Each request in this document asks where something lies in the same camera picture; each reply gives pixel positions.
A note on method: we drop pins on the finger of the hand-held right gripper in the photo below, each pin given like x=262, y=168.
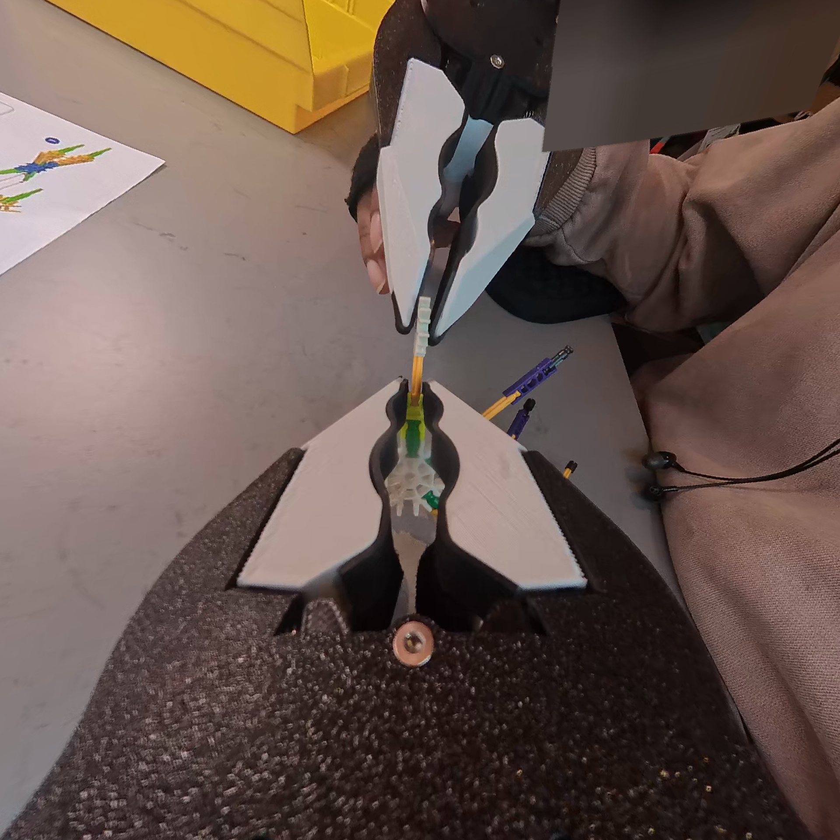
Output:
x=505, y=216
x=407, y=197

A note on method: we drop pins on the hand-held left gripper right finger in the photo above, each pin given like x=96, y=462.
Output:
x=512, y=525

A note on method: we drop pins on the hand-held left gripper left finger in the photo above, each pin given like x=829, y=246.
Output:
x=308, y=525

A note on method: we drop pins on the toy construction model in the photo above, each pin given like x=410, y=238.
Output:
x=417, y=485

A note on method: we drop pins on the yellow plastic bin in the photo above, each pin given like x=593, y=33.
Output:
x=229, y=52

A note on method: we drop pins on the person's right forearm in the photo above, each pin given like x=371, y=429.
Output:
x=689, y=229

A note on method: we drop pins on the grey desk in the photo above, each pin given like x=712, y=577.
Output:
x=197, y=328

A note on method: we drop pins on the person's right hand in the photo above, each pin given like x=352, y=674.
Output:
x=371, y=249

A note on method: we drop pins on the black padded cushion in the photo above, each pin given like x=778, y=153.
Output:
x=551, y=295

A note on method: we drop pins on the person's beige hoodie torso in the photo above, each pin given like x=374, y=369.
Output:
x=754, y=590

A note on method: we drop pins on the toy instruction sheet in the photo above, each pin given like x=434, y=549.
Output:
x=65, y=197

